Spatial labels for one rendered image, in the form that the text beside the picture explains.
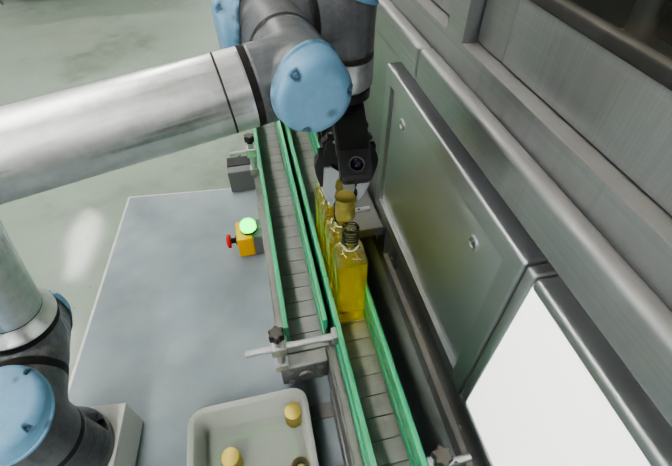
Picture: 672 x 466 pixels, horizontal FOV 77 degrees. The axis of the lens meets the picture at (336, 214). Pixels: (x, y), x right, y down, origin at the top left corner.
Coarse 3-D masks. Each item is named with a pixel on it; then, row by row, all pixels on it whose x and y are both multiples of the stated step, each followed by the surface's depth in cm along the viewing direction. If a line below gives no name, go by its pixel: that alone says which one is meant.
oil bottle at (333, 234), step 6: (330, 222) 79; (330, 228) 78; (336, 228) 78; (330, 234) 78; (336, 234) 77; (330, 240) 78; (336, 240) 78; (330, 246) 79; (330, 252) 80; (330, 258) 81; (330, 264) 83; (330, 270) 84; (330, 276) 86; (330, 282) 87
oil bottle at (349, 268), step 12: (360, 240) 77; (336, 252) 75; (348, 252) 74; (360, 252) 74; (336, 264) 75; (348, 264) 74; (360, 264) 74; (336, 276) 78; (348, 276) 76; (360, 276) 77; (336, 288) 81; (348, 288) 79; (360, 288) 80; (336, 300) 84; (348, 300) 82; (360, 300) 83; (348, 312) 85; (360, 312) 86
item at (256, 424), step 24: (216, 408) 79; (240, 408) 80; (264, 408) 83; (192, 432) 76; (216, 432) 83; (240, 432) 83; (264, 432) 83; (288, 432) 83; (312, 432) 76; (192, 456) 74; (216, 456) 80; (264, 456) 80; (288, 456) 80; (312, 456) 74
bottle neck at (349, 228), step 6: (348, 222) 72; (354, 222) 72; (342, 228) 71; (348, 228) 73; (354, 228) 72; (342, 234) 72; (348, 234) 70; (354, 234) 71; (342, 240) 73; (348, 240) 72; (354, 240) 72; (342, 246) 74; (348, 246) 73; (354, 246) 73
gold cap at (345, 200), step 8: (344, 192) 71; (352, 192) 71; (336, 200) 70; (344, 200) 69; (352, 200) 69; (336, 208) 71; (344, 208) 70; (352, 208) 70; (336, 216) 72; (344, 216) 71; (352, 216) 72
